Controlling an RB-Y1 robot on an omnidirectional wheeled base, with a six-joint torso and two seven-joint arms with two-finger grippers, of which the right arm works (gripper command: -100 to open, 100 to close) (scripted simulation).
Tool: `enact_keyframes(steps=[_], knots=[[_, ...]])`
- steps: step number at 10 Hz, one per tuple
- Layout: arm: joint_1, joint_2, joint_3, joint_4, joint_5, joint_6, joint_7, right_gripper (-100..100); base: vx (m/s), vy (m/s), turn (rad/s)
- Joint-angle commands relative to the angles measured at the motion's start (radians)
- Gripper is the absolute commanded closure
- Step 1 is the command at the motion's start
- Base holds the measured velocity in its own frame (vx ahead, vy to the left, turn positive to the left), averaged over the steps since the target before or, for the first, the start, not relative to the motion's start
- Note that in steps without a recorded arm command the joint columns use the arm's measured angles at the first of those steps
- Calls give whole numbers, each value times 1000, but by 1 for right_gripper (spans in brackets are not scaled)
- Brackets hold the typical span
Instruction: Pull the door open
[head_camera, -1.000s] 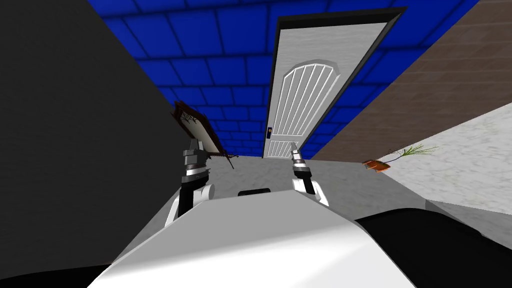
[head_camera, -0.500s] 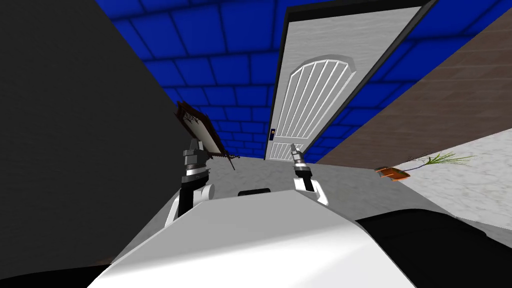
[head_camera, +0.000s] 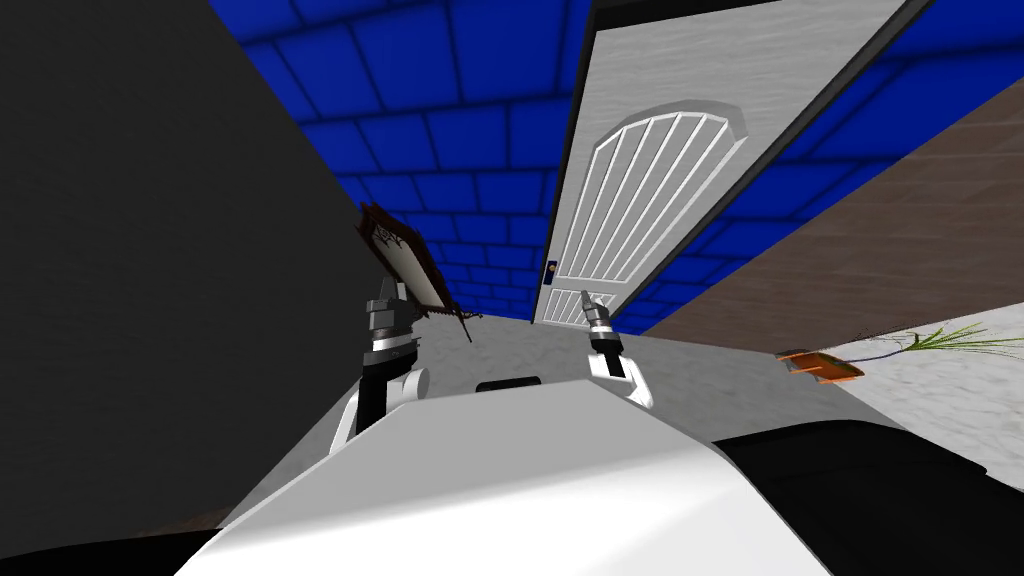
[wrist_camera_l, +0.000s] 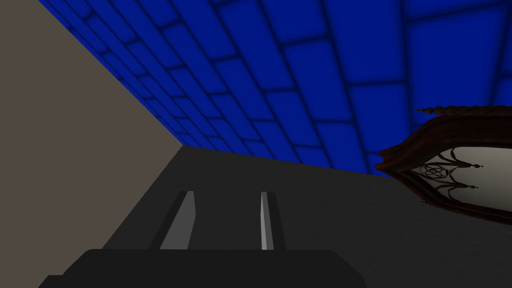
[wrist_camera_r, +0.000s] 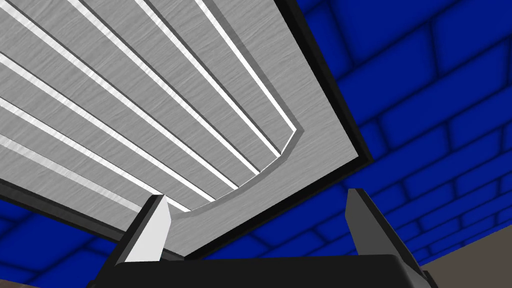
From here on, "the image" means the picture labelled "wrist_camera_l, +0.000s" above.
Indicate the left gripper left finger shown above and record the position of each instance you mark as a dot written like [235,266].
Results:
[176,228]

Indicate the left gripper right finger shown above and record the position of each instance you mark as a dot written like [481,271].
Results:
[268,224]

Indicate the dark wooden glass-door cabinet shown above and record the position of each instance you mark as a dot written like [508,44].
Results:
[448,132]

